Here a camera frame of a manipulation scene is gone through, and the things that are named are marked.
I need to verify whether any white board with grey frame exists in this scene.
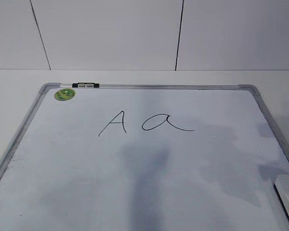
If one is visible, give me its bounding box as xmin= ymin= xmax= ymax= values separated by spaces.
xmin=0 ymin=83 xmax=289 ymax=231

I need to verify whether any black and silver hanging clip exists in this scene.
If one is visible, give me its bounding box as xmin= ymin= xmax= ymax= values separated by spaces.
xmin=72 ymin=82 xmax=100 ymax=88

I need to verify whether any round green magnet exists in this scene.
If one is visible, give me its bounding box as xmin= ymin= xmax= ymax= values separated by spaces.
xmin=54 ymin=89 xmax=76 ymax=101

